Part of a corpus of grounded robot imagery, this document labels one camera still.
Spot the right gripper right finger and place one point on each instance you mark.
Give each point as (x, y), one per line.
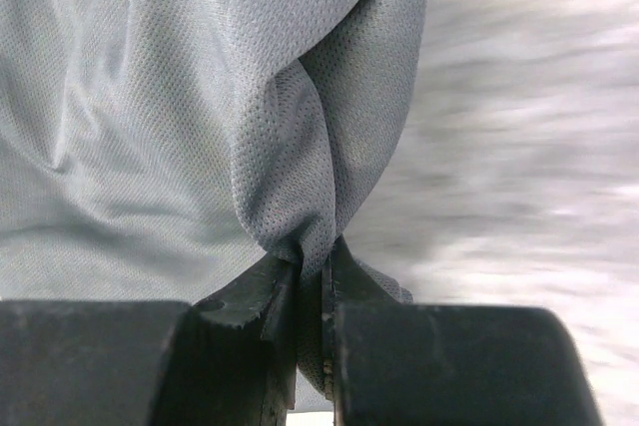
(393, 363)

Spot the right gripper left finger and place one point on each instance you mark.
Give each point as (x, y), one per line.
(229, 359)

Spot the grey t shirt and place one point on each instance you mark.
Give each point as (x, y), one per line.
(155, 149)

